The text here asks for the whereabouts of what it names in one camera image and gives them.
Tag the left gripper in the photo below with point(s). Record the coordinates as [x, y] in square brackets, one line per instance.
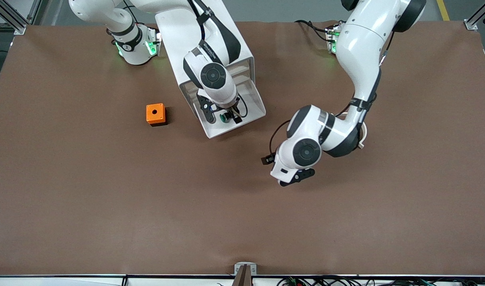
[268, 159]

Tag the green mushroom push button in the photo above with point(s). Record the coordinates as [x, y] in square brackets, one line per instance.
[226, 117]

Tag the white plastic drawer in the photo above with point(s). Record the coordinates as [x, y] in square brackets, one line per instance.
[242, 76]
[251, 107]
[240, 67]

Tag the white drawer cabinet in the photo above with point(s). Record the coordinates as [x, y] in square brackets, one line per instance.
[171, 47]

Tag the orange box with hole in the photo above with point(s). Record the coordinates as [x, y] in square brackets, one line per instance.
[155, 114]

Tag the metal table edge bracket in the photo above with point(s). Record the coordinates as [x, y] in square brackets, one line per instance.
[245, 272]

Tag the aluminium frame post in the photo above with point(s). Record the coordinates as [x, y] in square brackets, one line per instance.
[10, 18]
[479, 16]

